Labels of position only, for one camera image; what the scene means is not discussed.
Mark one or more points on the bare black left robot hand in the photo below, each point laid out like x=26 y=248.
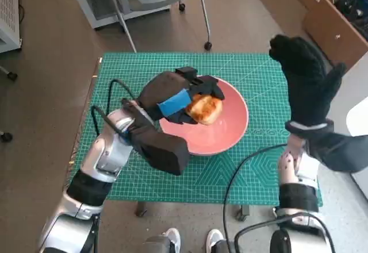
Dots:
x=164 y=92

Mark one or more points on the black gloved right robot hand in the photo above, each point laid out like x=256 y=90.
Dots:
x=307 y=86

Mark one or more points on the toy bread roll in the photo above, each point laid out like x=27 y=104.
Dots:
x=205 y=109

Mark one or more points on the pink bowl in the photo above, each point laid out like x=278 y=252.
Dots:
x=227 y=132

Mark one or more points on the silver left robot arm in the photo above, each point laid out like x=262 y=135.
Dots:
x=106 y=155

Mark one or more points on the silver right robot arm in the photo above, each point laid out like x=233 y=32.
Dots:
x=299 y=189

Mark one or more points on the white side table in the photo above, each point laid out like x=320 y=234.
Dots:
x=359 y=115

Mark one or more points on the open wooden box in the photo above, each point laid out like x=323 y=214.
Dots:
x=330 y=31

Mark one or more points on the green cutting mat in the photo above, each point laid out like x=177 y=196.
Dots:
x=253 y=172

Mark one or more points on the person's foot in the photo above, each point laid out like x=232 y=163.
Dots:
x=168 y=240
x=217 y=240

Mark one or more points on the black chair castor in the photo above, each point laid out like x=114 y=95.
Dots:
x=11 y=75
x=6 y=137

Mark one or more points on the white perforated cabinet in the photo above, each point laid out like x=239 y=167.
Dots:
x=8 y=8

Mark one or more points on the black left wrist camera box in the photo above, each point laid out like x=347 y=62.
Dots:
x=164 y=152

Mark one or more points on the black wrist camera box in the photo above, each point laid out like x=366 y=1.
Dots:
x=164 y=152
x=336 y=149

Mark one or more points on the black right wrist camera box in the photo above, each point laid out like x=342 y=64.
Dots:
x=336 y=149

